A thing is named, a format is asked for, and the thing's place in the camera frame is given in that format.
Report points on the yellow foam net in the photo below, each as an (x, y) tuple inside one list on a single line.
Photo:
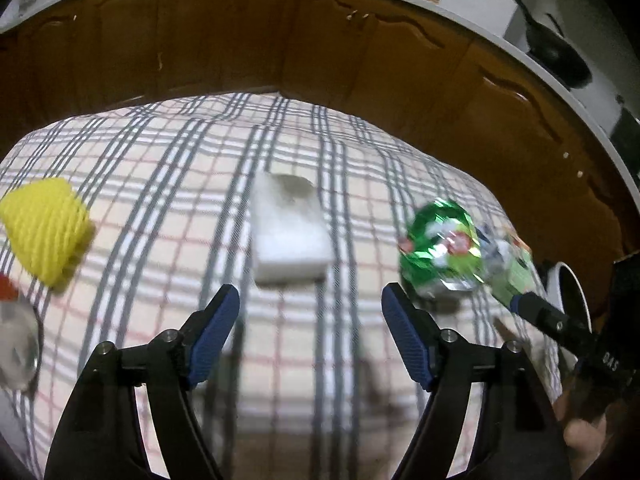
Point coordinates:
[(48, 227)]

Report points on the black cooking pot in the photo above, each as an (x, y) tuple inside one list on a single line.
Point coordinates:
[(625, 136)]

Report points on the person's right hand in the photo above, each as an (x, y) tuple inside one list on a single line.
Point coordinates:
[(584, 440)]

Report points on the clear plastic bag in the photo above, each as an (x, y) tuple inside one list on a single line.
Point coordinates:
[(19, 344)]

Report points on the red white package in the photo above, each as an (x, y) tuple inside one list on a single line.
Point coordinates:
[(8, 292)]

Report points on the brown wooden kitchen cabinets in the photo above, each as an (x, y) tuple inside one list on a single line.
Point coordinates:
[(433, 81)]

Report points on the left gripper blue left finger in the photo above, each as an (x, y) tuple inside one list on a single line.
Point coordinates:
[(207, 330)]

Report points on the green carton box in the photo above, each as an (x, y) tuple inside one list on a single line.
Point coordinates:
[(508, 265)]

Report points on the white foam block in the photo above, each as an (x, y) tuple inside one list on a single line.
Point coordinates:
[(289, 238)]

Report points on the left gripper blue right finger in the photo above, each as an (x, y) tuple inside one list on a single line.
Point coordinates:
[(415, 333)]

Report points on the white round trash bin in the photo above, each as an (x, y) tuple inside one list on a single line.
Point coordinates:
[(565, 293)]

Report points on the plaid tablecloth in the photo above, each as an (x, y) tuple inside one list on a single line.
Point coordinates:
[(310, 384)]

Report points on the black frying pan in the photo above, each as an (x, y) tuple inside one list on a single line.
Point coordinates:
[(551, 51)]

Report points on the green shiny wrapper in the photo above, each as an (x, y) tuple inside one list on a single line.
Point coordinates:
[(440, 252)]

